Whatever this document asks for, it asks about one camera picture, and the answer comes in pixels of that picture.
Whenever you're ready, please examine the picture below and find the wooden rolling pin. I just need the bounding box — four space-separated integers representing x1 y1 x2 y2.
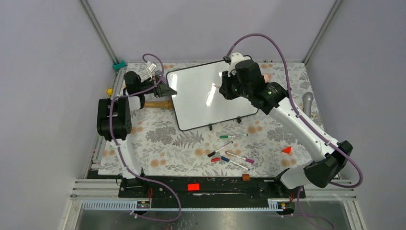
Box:
144 100 174 110

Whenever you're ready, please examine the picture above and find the pink whiteboard marker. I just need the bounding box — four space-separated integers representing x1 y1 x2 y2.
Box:
225 151 255 164

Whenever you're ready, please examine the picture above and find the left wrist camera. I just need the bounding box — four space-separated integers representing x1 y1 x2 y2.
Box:
146 62 157 74

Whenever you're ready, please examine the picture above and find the small brown block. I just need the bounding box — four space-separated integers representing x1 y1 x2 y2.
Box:
241 173 250 182

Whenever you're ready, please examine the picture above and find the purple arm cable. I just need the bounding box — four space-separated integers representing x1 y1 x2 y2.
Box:
223 33 364 189
109 53 182 223

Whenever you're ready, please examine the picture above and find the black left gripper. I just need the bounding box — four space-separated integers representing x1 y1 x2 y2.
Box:
137 75 177 98

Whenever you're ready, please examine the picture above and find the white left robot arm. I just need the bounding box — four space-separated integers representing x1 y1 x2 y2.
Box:
96 70 177 179

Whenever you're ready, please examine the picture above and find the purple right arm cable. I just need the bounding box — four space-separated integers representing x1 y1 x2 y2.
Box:
223 33 364 189

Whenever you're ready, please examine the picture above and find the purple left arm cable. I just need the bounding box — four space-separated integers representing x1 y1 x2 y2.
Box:
109 53 182 223

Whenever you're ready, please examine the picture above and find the teal corner clip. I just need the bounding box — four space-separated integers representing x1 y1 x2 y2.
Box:
112 60 127 70

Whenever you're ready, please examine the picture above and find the black whiteboard marker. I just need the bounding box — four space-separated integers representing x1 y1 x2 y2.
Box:
207 141 233 157

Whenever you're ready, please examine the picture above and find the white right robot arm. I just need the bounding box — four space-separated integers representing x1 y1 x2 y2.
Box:
219 59 353 197

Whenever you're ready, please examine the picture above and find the floral table mat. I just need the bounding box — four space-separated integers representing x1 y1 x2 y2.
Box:
97 62 332 178

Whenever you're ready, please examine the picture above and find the white black-framed whiteboard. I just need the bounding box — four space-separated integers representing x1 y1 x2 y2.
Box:
166 61 258 131

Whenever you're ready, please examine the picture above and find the red triangular block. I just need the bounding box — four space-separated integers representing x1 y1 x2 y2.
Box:
281 146 292 154

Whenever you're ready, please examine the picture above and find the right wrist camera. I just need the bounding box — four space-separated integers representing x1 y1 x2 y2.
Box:
225 52 252 77

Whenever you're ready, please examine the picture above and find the pink toy handle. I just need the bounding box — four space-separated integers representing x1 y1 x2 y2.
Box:
263 73 272 83

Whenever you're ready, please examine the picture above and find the green whiteboard marker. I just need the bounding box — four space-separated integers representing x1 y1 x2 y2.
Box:
219 134 248 139

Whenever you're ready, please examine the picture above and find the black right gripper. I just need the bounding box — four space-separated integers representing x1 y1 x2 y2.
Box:
219 69 252 100

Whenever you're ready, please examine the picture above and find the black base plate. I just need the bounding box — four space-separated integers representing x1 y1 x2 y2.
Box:
118 176 305 207

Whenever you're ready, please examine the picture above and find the blue whiteboard marker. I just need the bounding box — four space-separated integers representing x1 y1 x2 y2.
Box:
220 156 250 171

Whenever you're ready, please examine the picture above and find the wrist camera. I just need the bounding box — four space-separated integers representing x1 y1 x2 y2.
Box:
146 62 157 74
225 52 252 77

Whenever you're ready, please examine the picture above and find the white cable duct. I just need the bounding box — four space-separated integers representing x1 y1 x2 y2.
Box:
82 197 295 211

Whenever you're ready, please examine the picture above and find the grey toy microphone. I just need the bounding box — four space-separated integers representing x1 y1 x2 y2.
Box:
302 92 314 117

